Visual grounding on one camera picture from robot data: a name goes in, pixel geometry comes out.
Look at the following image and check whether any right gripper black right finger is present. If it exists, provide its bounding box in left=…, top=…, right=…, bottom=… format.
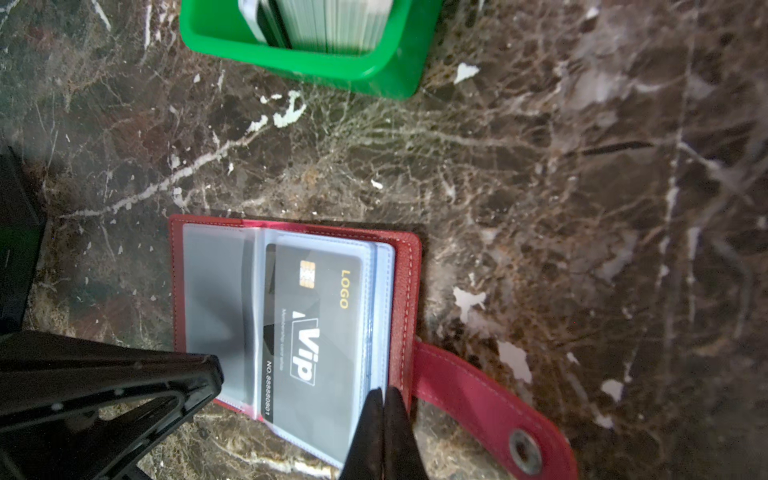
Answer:
left=383, top=386, right=428, bottom=480

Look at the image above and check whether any green plastic tray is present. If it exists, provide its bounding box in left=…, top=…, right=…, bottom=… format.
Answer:
left=180, top=0, right=442, bottom=100

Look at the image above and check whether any stack of credit cards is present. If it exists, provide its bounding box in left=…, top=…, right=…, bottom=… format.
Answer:
left=238, top=0, right=393, bottom=56

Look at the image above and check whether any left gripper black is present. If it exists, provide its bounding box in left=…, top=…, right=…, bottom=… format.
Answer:
left=0, top=148, right=224, bottom=479

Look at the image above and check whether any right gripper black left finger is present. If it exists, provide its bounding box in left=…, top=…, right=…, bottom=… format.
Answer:
left=339, top=389, right=384, bottom=480

